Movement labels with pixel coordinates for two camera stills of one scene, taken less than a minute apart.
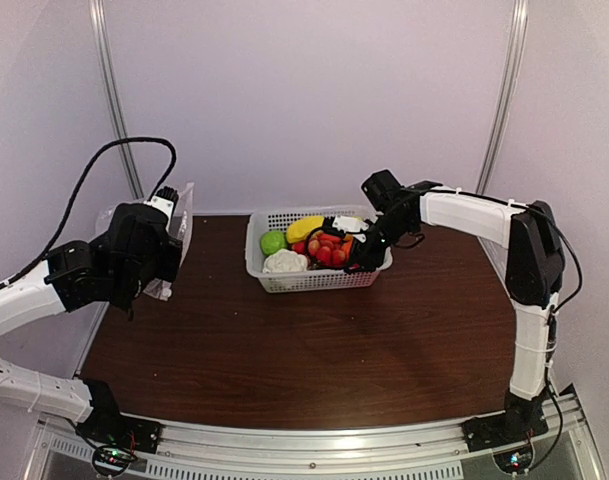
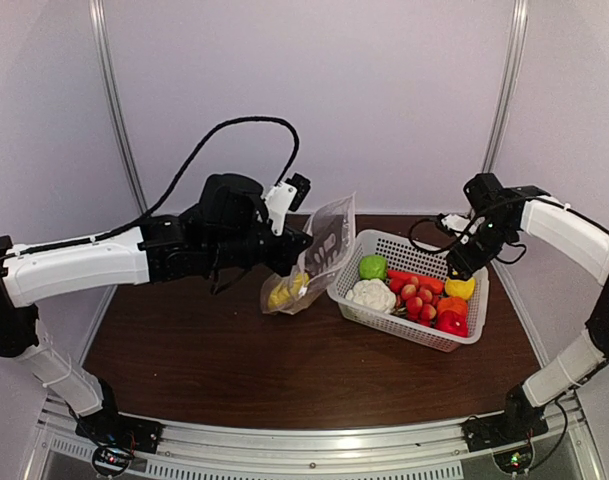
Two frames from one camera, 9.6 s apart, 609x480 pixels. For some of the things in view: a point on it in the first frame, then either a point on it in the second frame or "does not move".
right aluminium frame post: x=508 y=94 does not move
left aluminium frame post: x=111 y=71 does not move
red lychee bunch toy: x=323 y=249 -> x=414 y=301
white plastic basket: x=260 y=222 -> x=399 y=255
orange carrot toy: x=348 y=244 -> x=437 y=286
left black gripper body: x=135 y=282 -> x=236 y=249
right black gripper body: x=392 y=231 -> x=491 y=238
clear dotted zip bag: x=181 y=226 -> x=331 y=236
